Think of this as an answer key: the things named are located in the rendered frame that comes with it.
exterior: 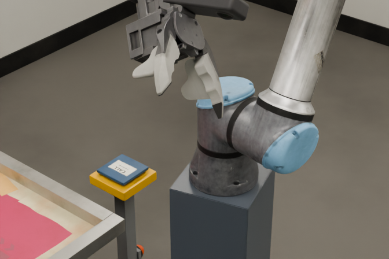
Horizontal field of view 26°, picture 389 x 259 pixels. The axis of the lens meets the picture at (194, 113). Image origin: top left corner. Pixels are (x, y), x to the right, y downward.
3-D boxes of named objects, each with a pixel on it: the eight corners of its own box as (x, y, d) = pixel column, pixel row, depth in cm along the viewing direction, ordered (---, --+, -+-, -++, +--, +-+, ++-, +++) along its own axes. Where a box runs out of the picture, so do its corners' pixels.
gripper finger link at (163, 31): (166, 74, 111) (180, 37, 117) (177, 70, 110) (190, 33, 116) (146, 48, 108) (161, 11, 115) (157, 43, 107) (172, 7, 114)
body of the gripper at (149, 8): (161, 76, 121) (150, 2, 125) (211, 56, 117) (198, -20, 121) (129, 63, 115) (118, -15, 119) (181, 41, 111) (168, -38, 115)
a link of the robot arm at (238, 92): (224, 117, 186) (225, 62, 179) (269, 141, 178) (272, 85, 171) (184, 137, 179) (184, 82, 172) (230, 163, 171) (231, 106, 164)
